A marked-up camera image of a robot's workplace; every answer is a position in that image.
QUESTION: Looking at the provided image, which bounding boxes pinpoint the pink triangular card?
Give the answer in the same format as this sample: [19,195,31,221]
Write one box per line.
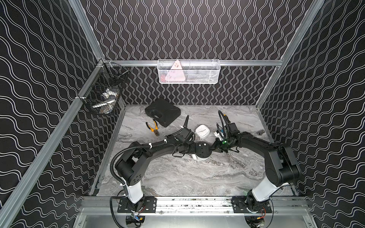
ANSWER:
[165,60,186,83]

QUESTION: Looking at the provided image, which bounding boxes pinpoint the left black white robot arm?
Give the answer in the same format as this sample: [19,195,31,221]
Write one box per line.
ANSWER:
[109,133,195,204]

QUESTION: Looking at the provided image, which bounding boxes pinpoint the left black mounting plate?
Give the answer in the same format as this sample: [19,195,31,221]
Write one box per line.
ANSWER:
[117,196,157,213]

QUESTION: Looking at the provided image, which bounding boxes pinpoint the black mounting plate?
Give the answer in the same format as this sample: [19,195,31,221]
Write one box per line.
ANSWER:
[117,196,157,213]
[231,196,272,214]

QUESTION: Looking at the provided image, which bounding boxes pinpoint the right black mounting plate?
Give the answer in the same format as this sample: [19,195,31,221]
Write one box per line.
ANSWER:
[231,196,272,214]

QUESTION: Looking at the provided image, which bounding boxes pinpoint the yellow handled pliers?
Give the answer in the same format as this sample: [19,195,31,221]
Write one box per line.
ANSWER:
[145,119,160,136]

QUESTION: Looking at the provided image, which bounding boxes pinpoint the white square alarm clock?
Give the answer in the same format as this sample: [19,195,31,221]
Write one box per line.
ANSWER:
[195,124,210,139]

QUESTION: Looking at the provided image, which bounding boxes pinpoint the white items in black basket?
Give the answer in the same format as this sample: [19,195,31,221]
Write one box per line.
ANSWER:
[92,88,119,115]

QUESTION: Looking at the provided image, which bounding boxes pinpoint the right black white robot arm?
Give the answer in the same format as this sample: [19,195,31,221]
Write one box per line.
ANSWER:
[210,132,302,207]

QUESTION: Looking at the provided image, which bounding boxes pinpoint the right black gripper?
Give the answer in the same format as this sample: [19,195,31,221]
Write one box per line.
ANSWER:
[208,138,234,152]

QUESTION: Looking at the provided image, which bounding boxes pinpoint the white twin bell alarm clock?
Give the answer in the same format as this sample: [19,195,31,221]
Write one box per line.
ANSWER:
[191,142,212,161]

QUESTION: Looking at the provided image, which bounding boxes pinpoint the black wire wall basket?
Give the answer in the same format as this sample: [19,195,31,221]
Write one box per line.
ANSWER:
[81,62,131,116]

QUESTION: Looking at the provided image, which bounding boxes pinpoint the aluminium front rail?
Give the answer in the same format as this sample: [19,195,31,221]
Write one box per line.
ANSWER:
[79,196,309,216]

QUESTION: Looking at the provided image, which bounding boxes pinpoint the white wire wall basket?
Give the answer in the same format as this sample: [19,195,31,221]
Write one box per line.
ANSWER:
[157,59,221,84]

